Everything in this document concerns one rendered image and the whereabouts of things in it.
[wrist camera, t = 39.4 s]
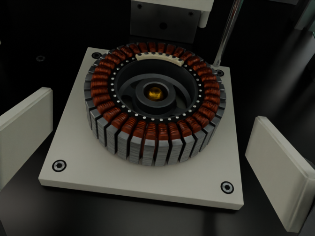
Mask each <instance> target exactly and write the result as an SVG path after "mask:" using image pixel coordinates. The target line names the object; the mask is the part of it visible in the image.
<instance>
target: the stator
mask: <svg viewBox="0 0 315 236"><path fill-rule="evenodd" d="M175 48H176V46H175V45H172V44H168V46H167V48H165V43H161V42H158V43H157V47H156V44H155V42H147V44H146V43H145V42H137V43H136V44H134V43H130V44H127V45H126V46H124V45H122V46H119V47H117V49H112V50H110V51H108V54H106V53H105V54H103V55H102V56H101V57H100V60H99V59H97V60H96V61H95V62H94V63H93V66H91V67H90V69H89V70H88V73H89V74H87V75H86V77H85V83H84V98H85V105H86V112H87V119H88V121H89V126H90V128H91V130H92V131H93V134H94V136H95V137H96V139H99V142H100V143H101V144H102V145H103V146H104V147H106V146H107V150H108V151H110V152H111V153H113V154H116V153H117V152H118V157H120V158H122V159H124V160H126V159H127V157H128V156H129V161H130V162H132V163H136V164H138V163H139V160H140V159H141V156H142V165H146V166H151V164H152V159H153V158H154V161H155V166H164V164H165V161H166V162H167V165H173V164H176V163H177V160H179V162H184V161H186V160H188V157H190V158H192V157H194V156H196V155H197V154H198V152H201V151H202V150H203V149H204V148H205V147H206V145H208V144H209V142H210V141H211V139H212V137H213V135H214V133H215V131H216V129H217V127H218V124H219V122H220V120H221V118H222V116H223V114H224V110H225V107H226V93H225V92H224V91H225V88H224V85H223V84H221V83H222V80H221V78H220V77H219V76H217V72H216V71H215V70H214V69H213V68H210V67H211V65H210V64H209V63H207V62H206V61H205V62H204V61H203V59H202V58H201V57H199V56H195V54H194V53H193V52H191V51H186V49H184V48H181V47H178V48H176V49H175ZM185 51H186V52H185ZM135 85H137V86H136V88H135V89H133V88H132V87H133V86H135ZM153 87H157V88H159V89H160V90H161V91H162V92H163V93H164V94H165V96H166V99H164V100H162V101H159V102H155V101H151V100H149V99H148V98H146V97H145V95H144V93H145V92H146V91H147V90H149V89H151V88H153ZM176 91H177V92H178V93H179V94H180V95H181V96H182V98H183V100H184V102H185V105H186V108H185V109H181V108H179V107H177V106H176V105H177V103H176V99H175V97H176ZM122 99H128V100H130V101H131V102H132V106H133V110H131V109H130V108H129V107H127V106H126V105H125V104H124V103H123V101H122Z"/></svg>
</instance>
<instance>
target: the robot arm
mask: <svg viewBox="0 0 315 236"><path fill-rule="evenodd" d="M52 131H53V90H51V88H46V87H42V88H40V89H39V90H37V91H36V92H34V93H33V94H32V95H30V96H29V97H27V98H26V99H24V100H23V101H21V102H20V103H18V104H17V105H16V106H14V107H13V108H11V109H10V110H8V111H7V112H5V113H4V114H3V115H1V116H0V191H1V190H2V189H3V187H4V186H5V185H6V184H7V183H8V182H9V180H10V179H11V178H12V177H13V176H14V175H15V173H16V172H17V171H18V170H19V169H20V168H21V167H22V166H23V165H24V163H25V162H26V161H27V160H28V159H29V158H30V156H31V155H32V154H33V153H34V152H35V151H36V149H37V148H38V147H39V146H40V145H41V144H42V142H43V141H44V140H45V139H46V138H47V137H48V135H49V134H50V133H51V132H52ZM245 157H246V158H247V160H248V162H249V164H250V166H251V167H252V169H253V171H254V173H255V175H256V177H257V178H258V180H259V182H260V184H261V186H262V188H263V189H264V191H265V193H266V195H267V197H268V199H269V200H270V202H271V204H272V206H273V208H274V210H275V211H276V213H277V215H278V217H279V219H280V221H281V222H282V224H283V226H284V228H285V229H286V231H287V232H295V233H298V234H297V236H315V165H314V164H313V163H312V162H310V161H309V160H307V159H306V158H304V157H302V156H301V155H300V153H299V152H298V151H297V150H296V149H295V148H294V147H293V146H292V145H291V144H290V142H289V141H288V140H287V139H286V138H285V137H284V136H283V135H282V134H281V133H280V131H279V130H278V129H277V128H276V127H275V126H274V125H273V124H272V123H271V122H270V121H269V120H268V119H267V118H266V117H262V116H258V117H256V118H255V122H254V125H253V129H252V132H251V135H250V138H249V142H248V145H247V149H246V153H245Z"/></svg>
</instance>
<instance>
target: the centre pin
mask: <svg viewBox="0 0 315 236"><path fill-rule="evenodd" d="M144 95H145V97H146V98H148V99H149V100H151V101H155V102H159V101H162V100H164V99H166V96H165V94H164V93H163V92H162V91H161V90H160V89H159V88H157V87H153V88H151V89H149V90H147V91H146V92H145V93H144Z"/></svg>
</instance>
